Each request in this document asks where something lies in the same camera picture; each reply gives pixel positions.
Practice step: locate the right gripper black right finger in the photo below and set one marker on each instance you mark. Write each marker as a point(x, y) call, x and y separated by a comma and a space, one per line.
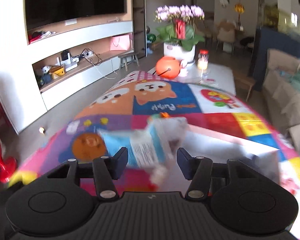
point(198, 170)

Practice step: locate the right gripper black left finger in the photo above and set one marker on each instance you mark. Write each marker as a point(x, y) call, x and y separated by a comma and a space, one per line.
point(107, 169)

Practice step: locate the red plastic figure toy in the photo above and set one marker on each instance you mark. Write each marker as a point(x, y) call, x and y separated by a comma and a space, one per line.
point(7, 167)

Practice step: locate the pink cardboard box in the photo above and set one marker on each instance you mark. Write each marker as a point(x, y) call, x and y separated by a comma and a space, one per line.
point(220, 147)

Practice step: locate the colourful play mat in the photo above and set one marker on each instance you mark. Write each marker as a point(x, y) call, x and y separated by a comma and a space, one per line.
point(137, 102)

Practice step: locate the white low table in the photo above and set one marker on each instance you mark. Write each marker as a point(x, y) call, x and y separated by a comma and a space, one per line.
point(217, 76)

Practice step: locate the red lid plastic jar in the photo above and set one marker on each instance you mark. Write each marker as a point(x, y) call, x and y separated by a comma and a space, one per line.
point(203, 59)

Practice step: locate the small wooden stool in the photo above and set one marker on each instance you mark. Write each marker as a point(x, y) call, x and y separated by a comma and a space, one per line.
point(128, 58)

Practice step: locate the grey covered sofa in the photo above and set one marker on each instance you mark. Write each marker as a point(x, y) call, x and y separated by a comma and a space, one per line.
point(281, 88)

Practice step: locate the pink paper bag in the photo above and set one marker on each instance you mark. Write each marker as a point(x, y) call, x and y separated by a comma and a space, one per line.
point(120, 43)

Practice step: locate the pink orchid potted plant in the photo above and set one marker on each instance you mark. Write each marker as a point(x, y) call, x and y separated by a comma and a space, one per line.
point(178, 36)

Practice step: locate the glass aquarium tank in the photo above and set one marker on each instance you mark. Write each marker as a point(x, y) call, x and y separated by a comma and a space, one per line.
point(282, 12)

